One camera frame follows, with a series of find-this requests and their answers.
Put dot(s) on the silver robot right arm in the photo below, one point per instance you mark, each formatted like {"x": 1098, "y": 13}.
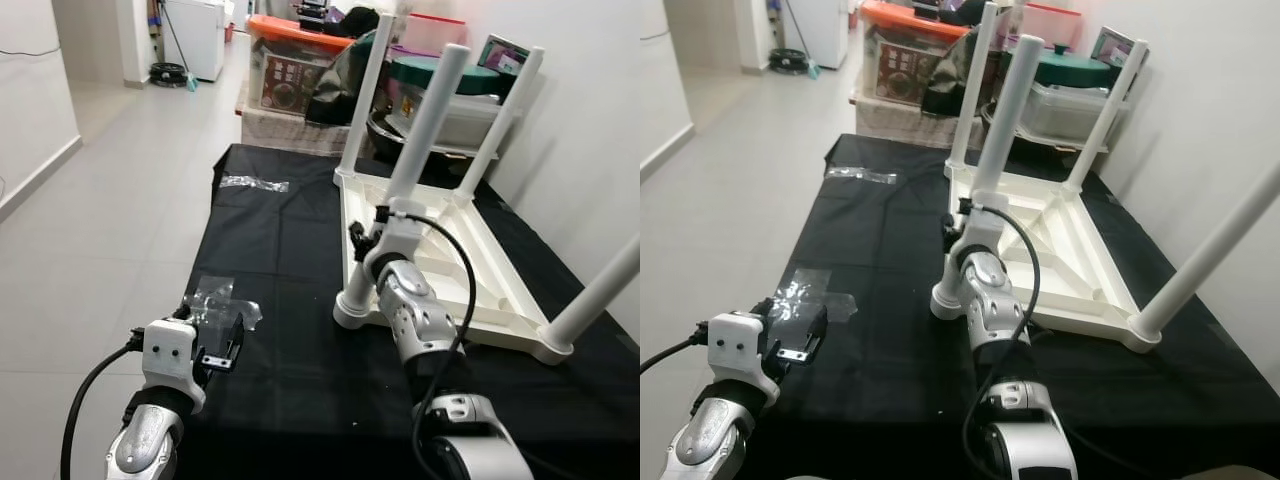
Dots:
{"x": 990, "y": 300}
{"x": 415, "y": 315}

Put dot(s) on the black tablecloth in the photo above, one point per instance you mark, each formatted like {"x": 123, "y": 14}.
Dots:
{"x": 880, "y": 400}
{"x": 300, "y": 400}

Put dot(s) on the black wok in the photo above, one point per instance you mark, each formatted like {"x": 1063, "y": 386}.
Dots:
{"x": 383, "y": 137}
{"x": 995, "y": 128}

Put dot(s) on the patterned beige cloth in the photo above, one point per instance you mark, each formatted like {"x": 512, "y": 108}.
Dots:
{"x": 885, "y": 115}
{"x": 275, "y": 125}

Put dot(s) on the white plastic table top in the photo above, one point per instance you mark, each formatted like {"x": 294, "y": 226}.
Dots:
{"x": 1090, "y": 290}
{"x": 490, "y": 300}

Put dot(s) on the black shiny bag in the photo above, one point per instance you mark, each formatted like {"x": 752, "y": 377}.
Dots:
{"x": 950, "y": 75}
{"x": 335, "y": 85}

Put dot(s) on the storage box with orange lid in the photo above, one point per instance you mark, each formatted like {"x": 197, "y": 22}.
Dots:
{"x": 285, "y": 85}
{"x": 900, "y": 70}

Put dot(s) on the clear plastic container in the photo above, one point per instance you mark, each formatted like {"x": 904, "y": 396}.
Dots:
{"x": 1070, "y": 108}
{"x": 470, "y": 115}

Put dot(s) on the green pot lid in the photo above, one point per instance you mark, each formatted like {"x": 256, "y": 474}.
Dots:
{"x": 1075, "y": 68}
{"x": 475, "y": 75}

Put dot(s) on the broom with teal head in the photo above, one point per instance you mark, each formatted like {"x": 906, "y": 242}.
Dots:
{"x": 813, "y": 69}
{"x": 191, "y": 81}

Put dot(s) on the pink plastic box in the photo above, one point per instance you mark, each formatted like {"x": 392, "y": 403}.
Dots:
{"x": 430, "y": 30}
{"x": 1050, "y": 22}

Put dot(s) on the dark framed picture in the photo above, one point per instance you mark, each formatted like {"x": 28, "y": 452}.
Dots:
{"x": 505, "y": 55}
{"x": 1115, "y": 45}

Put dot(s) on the white appliance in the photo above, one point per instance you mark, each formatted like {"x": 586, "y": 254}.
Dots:
{"x": 820, "y": 25}
{"x": 195, "y": 35}

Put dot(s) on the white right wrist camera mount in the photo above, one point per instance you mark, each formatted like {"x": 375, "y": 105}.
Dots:
{"x": 985, "y": 225}
{"x": 395, "y": 235}

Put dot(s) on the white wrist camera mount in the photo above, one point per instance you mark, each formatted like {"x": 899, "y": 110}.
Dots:
{"x": 985, "y": 225}
{"x": 395, "y": 235}
{"x": 740, "y": 345}
{"x": 170, "y": 350}

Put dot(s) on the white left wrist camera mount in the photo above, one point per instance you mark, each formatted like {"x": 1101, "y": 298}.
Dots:
{"x": 740, "y": 345}
{"x": 170, "y": 350}

